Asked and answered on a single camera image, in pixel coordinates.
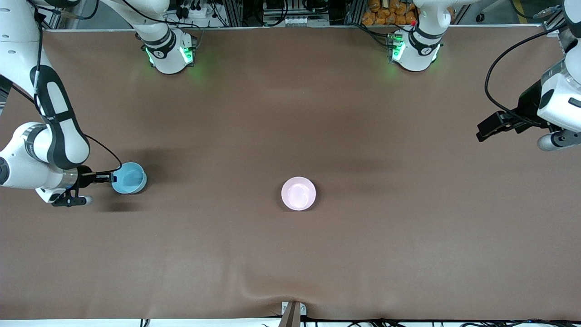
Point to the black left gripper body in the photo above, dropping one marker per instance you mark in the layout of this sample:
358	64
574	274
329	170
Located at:
528	107

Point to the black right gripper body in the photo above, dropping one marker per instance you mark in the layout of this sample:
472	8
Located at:
85	176

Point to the blue bowl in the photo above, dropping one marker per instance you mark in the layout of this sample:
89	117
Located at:
130	178

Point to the pink bowl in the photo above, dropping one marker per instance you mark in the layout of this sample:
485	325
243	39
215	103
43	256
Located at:
298	194

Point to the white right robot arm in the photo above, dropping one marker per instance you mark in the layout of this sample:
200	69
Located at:
54	131

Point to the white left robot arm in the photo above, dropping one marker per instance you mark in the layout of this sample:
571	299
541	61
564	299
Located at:
563	95

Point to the bag of orange items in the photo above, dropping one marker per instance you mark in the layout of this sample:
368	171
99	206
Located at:
386	13

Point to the white power strip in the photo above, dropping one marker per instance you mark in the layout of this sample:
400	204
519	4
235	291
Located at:
193	11

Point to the brown table mat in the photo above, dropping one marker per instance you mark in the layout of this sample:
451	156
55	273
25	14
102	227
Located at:
290	254

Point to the aluminium frame profile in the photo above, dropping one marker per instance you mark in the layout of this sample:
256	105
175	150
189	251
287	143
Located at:
556	28

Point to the metal table clamp bracket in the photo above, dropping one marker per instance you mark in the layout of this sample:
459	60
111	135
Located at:
292	311

